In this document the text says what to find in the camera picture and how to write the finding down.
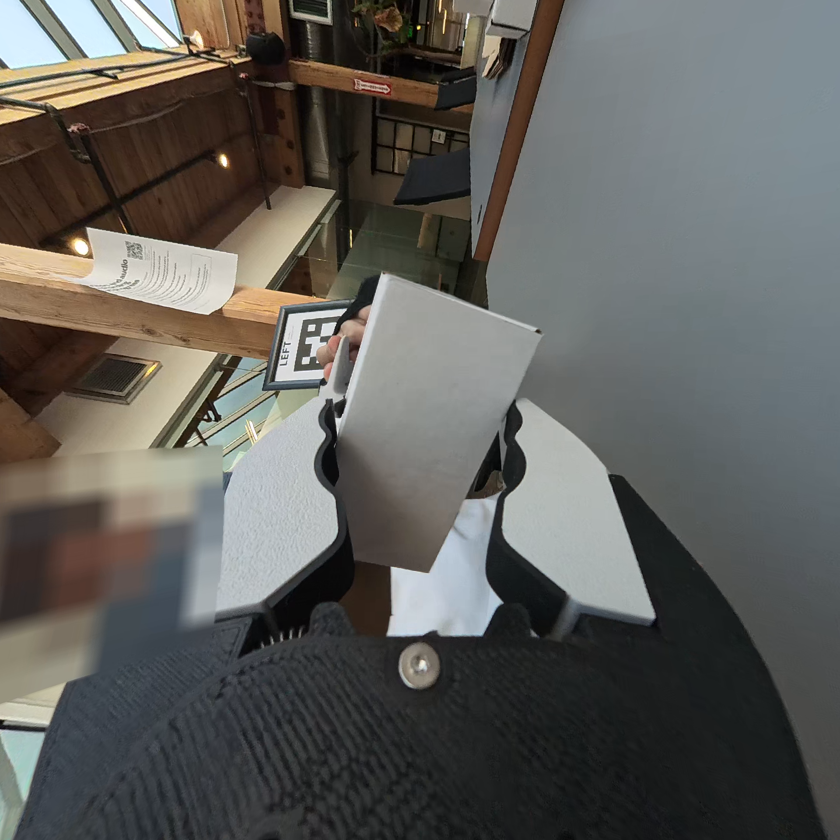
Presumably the metal air duct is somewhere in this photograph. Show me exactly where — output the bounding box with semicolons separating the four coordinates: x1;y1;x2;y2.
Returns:
289;20;342;188

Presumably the wooden beam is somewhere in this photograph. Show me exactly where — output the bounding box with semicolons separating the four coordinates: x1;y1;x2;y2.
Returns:
0;243;296;361

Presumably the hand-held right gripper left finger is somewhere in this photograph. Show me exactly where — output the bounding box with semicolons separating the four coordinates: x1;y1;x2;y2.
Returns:
217;397;357;634

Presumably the white cardboard box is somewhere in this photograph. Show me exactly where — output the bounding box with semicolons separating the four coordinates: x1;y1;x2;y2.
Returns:
335;272;546;574

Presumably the printed paper sheet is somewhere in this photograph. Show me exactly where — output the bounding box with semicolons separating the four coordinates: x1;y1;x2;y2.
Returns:
79;227;238;316

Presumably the metal vent grille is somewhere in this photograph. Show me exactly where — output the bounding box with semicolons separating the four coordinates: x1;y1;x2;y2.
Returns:
66;353;161;404

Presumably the person's left hand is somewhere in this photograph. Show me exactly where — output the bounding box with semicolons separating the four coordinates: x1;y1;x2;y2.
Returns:
315;307;370;383

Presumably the hanging plant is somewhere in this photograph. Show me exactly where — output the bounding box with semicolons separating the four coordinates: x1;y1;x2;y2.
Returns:
351;0;411;53

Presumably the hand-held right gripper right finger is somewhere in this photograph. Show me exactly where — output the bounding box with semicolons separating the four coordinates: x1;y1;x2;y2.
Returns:
486;397;658;643

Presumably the dark panel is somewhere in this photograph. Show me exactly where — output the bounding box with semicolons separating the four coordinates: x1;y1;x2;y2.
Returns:
394;147;472;206
434;69;476;112

